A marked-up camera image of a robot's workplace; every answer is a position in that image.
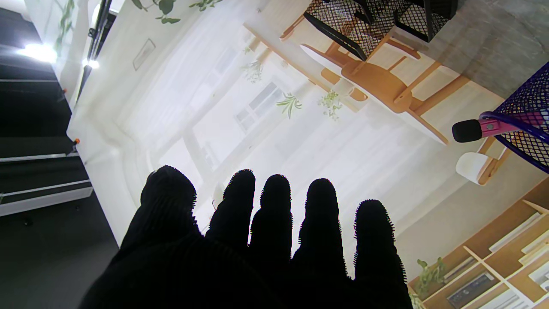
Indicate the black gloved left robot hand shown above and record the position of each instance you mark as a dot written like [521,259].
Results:
[257,274]

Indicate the pink marker with black cap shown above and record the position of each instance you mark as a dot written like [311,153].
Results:
[489,127]

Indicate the black mesh desk organizer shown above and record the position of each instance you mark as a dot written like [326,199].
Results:
[369,21]

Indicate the blue mesh pen cup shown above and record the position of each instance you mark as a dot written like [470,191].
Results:
[527,116]

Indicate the printed room backdrop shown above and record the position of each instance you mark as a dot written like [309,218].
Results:
[300,150]

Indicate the orange backdrop clamp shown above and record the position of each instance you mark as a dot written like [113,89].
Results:
[75,141]

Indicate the bright ceiling light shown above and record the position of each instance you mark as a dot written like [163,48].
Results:
[38,52]
[92,64]

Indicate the black backdrop frame pole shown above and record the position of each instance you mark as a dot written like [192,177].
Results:
[99,25]

